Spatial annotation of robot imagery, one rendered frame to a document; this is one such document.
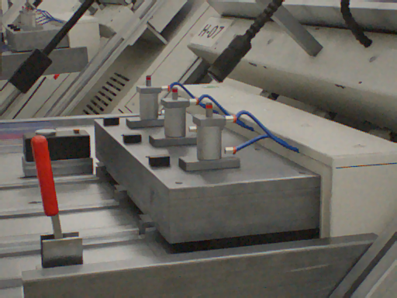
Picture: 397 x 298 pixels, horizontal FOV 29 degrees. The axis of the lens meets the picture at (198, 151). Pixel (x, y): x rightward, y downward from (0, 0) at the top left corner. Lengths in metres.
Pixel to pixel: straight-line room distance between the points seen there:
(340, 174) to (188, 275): 0.15
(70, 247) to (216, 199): 0.12
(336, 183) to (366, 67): 0.18
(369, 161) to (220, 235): 0.14
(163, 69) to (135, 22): 0.16
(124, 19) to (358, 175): 1.40
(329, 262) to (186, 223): 0.12
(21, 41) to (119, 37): 0.25
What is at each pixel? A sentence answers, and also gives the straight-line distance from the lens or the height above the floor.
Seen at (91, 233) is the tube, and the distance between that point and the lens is 0.67.
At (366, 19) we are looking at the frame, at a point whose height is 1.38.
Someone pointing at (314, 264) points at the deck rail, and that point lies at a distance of 0.63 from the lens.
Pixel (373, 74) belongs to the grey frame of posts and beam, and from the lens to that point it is 0.77.
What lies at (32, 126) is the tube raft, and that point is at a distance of 1.19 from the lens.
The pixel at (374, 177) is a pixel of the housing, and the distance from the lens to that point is 0.66.
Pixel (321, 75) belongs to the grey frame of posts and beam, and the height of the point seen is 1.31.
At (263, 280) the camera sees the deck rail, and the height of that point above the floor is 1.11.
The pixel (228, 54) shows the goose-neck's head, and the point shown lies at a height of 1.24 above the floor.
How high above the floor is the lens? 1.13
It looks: 2 degrees up
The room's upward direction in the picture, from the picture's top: 40 degrees clockwise
